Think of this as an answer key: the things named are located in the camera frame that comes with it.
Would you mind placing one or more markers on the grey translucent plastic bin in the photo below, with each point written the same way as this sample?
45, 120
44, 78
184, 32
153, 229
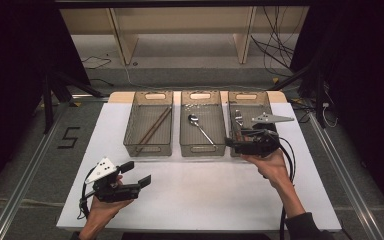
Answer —
193, 140
250, 100
146, 133

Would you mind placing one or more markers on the black curtain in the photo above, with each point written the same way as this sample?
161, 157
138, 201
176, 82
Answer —
20, 83
366, 100

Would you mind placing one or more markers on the person's left hand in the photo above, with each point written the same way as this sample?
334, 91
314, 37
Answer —
100, 213

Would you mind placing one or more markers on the silver metal spoon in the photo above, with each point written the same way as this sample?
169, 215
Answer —
193, 119

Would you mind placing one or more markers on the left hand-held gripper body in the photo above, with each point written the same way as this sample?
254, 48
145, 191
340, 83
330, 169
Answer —
103, 168

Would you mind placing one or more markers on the black metal stand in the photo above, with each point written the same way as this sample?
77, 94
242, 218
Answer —
318, 96
48, 103

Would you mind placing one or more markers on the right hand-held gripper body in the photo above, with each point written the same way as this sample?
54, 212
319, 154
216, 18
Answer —
261, 143

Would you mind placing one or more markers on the aluminium floor rail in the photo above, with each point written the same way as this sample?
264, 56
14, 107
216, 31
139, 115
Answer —
16, 196
350, 186

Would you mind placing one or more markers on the light wooden desk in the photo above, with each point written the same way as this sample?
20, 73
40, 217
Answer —
180, 20

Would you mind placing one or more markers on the white table sheet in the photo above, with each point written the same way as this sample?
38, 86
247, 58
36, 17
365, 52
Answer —
186, 200

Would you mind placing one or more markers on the person's right hand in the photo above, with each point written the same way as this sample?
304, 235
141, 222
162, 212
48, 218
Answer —
273, 168

